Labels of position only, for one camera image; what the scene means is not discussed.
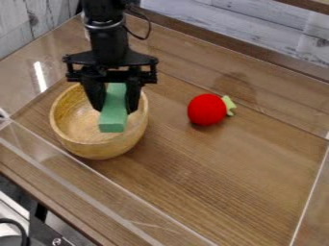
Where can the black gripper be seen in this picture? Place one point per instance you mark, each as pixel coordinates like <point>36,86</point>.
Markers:
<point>93,73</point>

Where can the green foam stick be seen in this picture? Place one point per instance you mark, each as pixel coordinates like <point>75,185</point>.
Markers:
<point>113,118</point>

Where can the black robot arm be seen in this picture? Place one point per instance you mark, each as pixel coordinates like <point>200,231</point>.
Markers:
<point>105,22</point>

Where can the brown wooden bowl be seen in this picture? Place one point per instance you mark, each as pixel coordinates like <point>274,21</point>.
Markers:
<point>74,122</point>

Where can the red toy tomato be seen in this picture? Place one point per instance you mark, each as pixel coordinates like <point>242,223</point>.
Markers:
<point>208,109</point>

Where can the clear acrylic tray wall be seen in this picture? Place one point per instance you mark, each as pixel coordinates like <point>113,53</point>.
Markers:
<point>242,183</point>

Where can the black table leg bracket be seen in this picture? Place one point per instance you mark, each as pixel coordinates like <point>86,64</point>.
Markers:
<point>42,234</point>

